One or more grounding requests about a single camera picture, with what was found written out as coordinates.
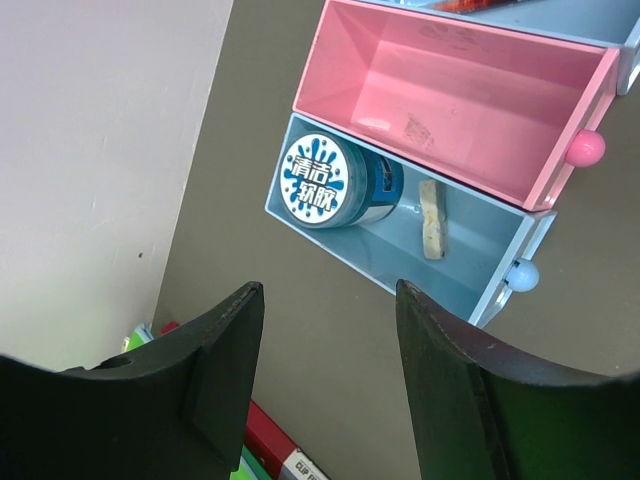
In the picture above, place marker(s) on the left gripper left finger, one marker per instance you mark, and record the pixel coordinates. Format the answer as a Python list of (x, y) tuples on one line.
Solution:
[(173, 408)]

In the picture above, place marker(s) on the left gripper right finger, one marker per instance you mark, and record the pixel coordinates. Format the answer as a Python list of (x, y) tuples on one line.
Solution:
[(483, 409)]

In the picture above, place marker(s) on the red folder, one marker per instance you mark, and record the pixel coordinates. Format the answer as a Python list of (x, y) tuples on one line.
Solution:
[(269, 453)]

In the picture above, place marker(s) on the light blue bin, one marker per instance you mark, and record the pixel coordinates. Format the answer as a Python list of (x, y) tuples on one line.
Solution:
[(490, 243)]

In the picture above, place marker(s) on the white eraser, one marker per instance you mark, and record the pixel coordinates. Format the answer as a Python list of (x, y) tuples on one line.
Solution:
[(432, 198)]

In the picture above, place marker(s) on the blue round tape dispenser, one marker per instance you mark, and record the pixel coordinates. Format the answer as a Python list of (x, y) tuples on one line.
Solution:
[(328, 182)]

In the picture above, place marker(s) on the pink bin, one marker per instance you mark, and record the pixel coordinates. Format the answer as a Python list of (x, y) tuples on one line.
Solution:
[(501, 111)]

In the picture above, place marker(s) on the red pen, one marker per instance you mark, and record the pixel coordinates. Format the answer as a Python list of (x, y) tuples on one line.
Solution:
[(469, 6)]

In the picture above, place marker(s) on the teal blue bin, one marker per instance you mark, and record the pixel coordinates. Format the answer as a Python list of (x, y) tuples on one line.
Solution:
[(607, 24)]

